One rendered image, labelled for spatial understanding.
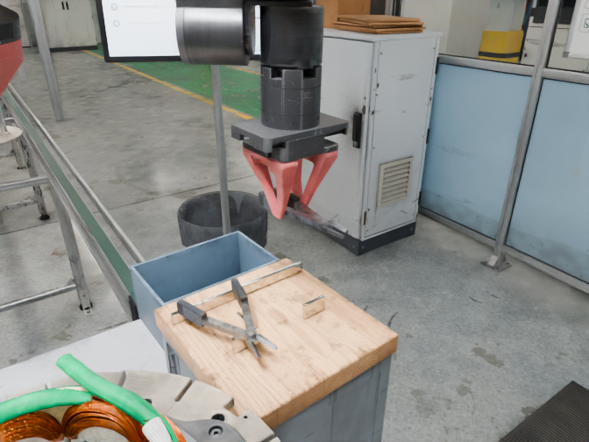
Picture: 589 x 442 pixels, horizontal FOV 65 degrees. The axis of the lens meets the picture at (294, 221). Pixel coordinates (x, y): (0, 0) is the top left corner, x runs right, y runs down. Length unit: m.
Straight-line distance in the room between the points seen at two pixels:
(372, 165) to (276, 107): 2.11
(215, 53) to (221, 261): 0.36
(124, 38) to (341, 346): 0.96
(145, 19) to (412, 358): 1.61
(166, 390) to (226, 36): 0.30
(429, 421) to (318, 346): 1.41
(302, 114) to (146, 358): 0.63
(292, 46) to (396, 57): 2.07
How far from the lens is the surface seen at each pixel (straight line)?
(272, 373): 0.46
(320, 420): 0.51
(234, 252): 0.72
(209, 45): 0.43
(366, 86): 2.40
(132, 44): 1.25
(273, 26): 0.43
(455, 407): 1.96
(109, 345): 0.99
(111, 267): 1.28
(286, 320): 0.52
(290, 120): 0.43
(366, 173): 2.52
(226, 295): 0.55
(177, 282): 0.69
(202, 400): 0.41
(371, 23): 2.47
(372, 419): 0.59
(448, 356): 2.15
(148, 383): 0.43
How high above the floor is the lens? 1.39
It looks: 26 degrees down
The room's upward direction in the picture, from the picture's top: straight up
